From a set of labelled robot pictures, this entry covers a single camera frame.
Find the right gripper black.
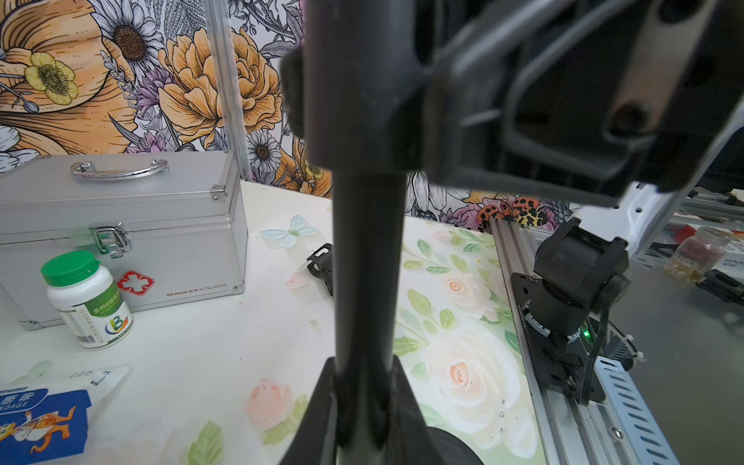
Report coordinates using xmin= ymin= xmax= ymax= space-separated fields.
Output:
xmin=280 ymin=1 xmax=743 ymax=207

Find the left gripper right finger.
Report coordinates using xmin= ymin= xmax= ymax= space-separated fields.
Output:
xmin=391 ymin=356 xmax=445 ymax=465

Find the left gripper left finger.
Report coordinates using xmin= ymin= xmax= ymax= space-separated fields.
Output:
xmin=279 ymin=358 xmax=337 ymax=465

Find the black round stand base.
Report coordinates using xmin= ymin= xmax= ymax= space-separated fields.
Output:
xmin=427 ymin=426 xmax=484 ymax=465

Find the silver aluminium first aid case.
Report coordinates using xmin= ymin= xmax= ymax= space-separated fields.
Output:
xmin=1 ymin=151 xmax=248 ymax=331

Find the blue white bandage packet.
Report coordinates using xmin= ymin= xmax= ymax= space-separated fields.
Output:
xmin=1 ymin=366 xmax=130 ymax=464

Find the white bottle green cap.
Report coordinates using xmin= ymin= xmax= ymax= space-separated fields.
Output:
xmin=41 ymin=251 xmax=134 ymax=350

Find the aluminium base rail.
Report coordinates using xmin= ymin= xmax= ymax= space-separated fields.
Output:
xmin=488 ymin=219 xmax=628 ymax=464

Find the white perforated cable tray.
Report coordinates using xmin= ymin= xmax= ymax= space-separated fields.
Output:
xmin=595 ymin=356 xmax=679 ymax=464

